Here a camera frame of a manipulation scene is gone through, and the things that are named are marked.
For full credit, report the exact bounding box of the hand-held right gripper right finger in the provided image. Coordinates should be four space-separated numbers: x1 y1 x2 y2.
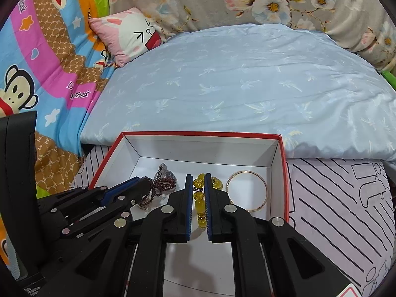
205 173 345 297

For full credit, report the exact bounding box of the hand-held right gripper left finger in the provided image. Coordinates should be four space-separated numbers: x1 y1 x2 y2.
39 174 194 297

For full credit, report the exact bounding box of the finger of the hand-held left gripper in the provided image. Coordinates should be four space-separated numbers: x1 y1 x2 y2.
46 178 153 239
37 176 141 215

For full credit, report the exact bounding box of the yellow cat-eye bead bracelet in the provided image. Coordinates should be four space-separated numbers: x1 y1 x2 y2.
192 173 224 229

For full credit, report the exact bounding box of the dark purple bead bracelet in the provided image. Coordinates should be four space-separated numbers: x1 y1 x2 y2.
136 176 178 212

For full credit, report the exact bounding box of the silver wristwatch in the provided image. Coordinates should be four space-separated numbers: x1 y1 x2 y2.
154 162 179 187

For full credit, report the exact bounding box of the gold bangle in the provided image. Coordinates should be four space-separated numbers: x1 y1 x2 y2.
225 170 268 213

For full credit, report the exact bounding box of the red cardboard box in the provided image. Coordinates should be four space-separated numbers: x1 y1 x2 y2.
88 131 291 297

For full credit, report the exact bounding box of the colourful cartoon monkey blanket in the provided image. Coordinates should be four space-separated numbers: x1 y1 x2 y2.
0 0 120 197

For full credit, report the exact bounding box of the light blue blanket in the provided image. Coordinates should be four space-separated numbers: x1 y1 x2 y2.
80 22 396 161

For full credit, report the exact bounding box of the pink cartoon pillow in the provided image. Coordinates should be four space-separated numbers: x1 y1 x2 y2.
88 7 168 68

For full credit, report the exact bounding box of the grey floral blanket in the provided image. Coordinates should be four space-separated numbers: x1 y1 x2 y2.
105 0 396 73

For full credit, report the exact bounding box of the green plastic chair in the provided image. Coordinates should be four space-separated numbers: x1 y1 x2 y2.
380 70 396 89

